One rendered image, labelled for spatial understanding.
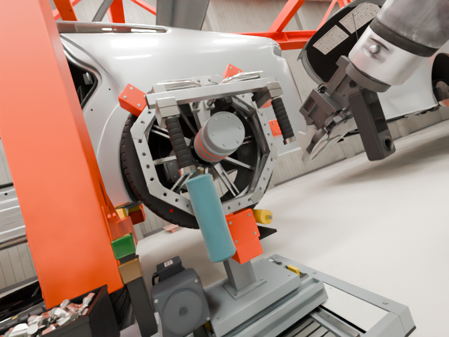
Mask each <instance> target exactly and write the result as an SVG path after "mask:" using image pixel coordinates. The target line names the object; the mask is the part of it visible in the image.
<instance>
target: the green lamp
mask: <svg viewBox="0 0 449 337"><path fill-rule="evenodd" d="M111 246H112V250H113V253H114V257H115V259H116V260H119V259H122V258H124V257H127V256H129V255H132V254H134V253H135V252H136V250H137V246H136V242H135V239H134V236H133V233H128V234H125V235H122V236H120V237H117V238H115V239H113V240H112V241H111Z"/></svg>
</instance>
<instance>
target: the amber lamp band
mask: <svg viewBox="0 0 449 337"><path fill-rule="evenodd" d="M118 271H119V273H120V277H121V280H122V283H123V284H124V285H125V284H128V283H130V282H132V281H134V280H136V279H138V278H140V277H142V276H143V273H144V268H143V266H142V262H141V259H140V256H139V255H136V258H135V259H132V260H130V261H127V262H126V263H123V264H119V266H118Z"/></svg>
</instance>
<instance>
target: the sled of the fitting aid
mask: <svg viewBox="0 0 449 337"><path fill-rule="evenodd" d="M272 262H273V263H276V264H277V265H280V266H281V267H284V268H285V269H288V270H290V271H292V272H294V273H296V274H298V275H299V277H300V280H301V283H302V285H301V286H299V287H298V288H296V289H294V290H293V291H292V292H289V293H288V294H287V295H285V296H283V297H282V298H280V299H279V300H277V301H276V302H274V303H273V304H271V305H270V306H268V307H266V308H265V309H264V310H261V311H260V312H259V313H257V314H255V315H254V316H252V317H251V318H249V319H248V320H246V321H245V322H243V323H242V324H240V325H238V326H237V327H236V328H233V329H232V330H231V331H229V332H227V333H226V334H225V335H223V336H221V337H276V336H277V335H279V334H280V333H282V332H283V331H284V330H286V329H287V328H288V327H290V326H291V325H292V324H294V323H296V321H298V320H299V319H301V318H302V317H304V316H305V315H306V314H308V313H309V312H310V311H311V310H313V309H315V308H316V307H317V306H319V305H320V304H322V303H323V302H324V301H325V300H327V299H328V295H327V292H326V289H325V286H324V284H323V281H321V280H320V279H317V278H316V277H313V276H311V275H308V274H307V273H304V272H302V271H299V268H296V267H294V266H292V265H286V264H284V263H282V262H280V261H277V260H273V261H272ZM202 327H203V328H204V331H205V333H206V336H207V337H216V336H215V334H214V332H213V330H212V328H211V326H210V324H209V322H207V323H205V324H203V325H202Z"/></svg>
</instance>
